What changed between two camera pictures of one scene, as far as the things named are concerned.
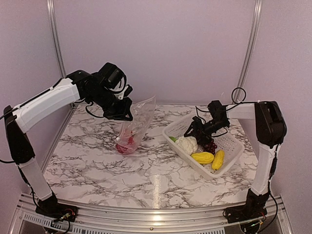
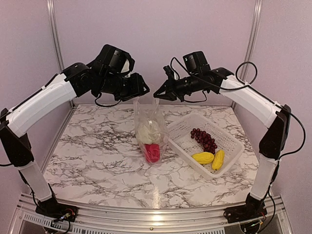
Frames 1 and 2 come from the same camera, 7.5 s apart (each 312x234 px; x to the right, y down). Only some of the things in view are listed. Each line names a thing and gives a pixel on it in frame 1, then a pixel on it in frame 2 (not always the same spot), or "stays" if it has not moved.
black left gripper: (123, 110) → (136, 88)
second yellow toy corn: (218, 160) stays
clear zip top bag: (132, 132) → (150, 130)
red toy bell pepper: (122, 149) → (152, 152)
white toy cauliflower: (188, 144) → (148, 132)
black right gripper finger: (194, 124) → (161, 90)
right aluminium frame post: (245, 69) stays
